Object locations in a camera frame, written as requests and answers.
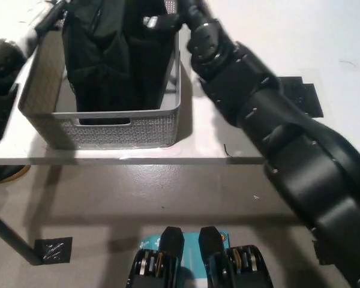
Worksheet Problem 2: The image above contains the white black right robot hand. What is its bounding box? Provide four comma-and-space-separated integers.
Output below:
142, 13, 185, 32

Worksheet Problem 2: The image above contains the dark green fabric lunch bag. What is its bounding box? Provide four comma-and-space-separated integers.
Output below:
61, 0, 181, 126

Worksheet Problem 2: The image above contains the grey perforated plastic basket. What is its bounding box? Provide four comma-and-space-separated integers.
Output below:
17, 0, 182, 151

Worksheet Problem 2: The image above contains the black tape piece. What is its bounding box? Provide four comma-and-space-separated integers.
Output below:
277, 76, 307, 113

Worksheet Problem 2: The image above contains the dark round object yellow rim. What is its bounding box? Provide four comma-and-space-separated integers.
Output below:
0, 164, 31, 184

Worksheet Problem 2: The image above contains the black teal robot torso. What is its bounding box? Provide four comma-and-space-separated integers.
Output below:
125, 226, 274, 288

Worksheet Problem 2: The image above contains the dark metal table leg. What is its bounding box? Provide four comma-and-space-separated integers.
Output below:
0, 206, 45, 266

